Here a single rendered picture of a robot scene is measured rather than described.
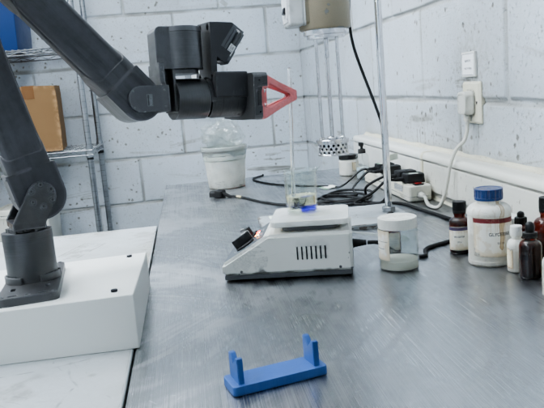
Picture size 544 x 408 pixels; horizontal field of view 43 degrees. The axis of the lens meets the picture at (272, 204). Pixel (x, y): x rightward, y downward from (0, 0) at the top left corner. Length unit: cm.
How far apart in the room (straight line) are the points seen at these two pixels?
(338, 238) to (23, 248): 44
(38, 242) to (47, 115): 221
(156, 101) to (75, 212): 258
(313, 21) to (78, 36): 57
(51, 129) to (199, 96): 216
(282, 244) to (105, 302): 32
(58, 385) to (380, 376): 33
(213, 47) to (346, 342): 45
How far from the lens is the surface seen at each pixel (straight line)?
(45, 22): 93
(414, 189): 160
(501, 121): 138
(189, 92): 96
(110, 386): 74
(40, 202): 89
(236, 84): 98
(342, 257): 103
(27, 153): 90
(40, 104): 310
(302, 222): 102
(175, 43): 96
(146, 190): 343
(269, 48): 343
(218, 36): 99
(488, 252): 105
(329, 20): 136
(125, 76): 93
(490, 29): 141
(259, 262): 103
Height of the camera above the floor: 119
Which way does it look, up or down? 10 degrees down
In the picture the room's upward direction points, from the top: 5 degrees counter-clockwise
